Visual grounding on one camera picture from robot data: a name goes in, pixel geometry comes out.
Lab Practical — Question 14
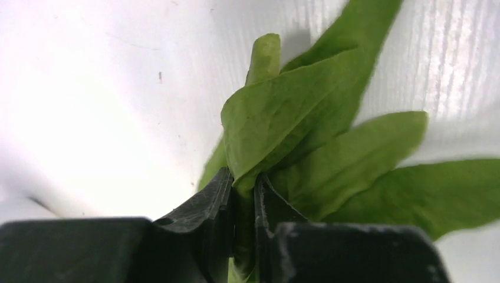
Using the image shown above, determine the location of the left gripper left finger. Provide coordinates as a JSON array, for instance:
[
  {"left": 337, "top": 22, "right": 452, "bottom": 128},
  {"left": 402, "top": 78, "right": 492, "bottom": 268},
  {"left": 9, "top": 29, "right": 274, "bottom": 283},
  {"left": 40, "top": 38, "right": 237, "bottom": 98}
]
[{"left": 1, "top": 168, "right": 234, "bottom": 282}]

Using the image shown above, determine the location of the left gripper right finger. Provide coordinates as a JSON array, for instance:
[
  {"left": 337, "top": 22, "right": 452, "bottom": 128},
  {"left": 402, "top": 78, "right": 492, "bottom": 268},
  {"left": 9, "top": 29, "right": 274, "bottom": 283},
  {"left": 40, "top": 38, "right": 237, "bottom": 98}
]
[{"left": 254, "top": 174, "right": 450, "bottom": 283}]

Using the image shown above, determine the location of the green toy vegetable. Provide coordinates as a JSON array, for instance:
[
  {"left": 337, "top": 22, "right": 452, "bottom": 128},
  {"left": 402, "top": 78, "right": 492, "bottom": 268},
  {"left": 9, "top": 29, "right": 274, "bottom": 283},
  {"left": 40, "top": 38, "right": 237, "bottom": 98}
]
[{"left": 199, "top": 1, "right": 499, "bottom": 282}]

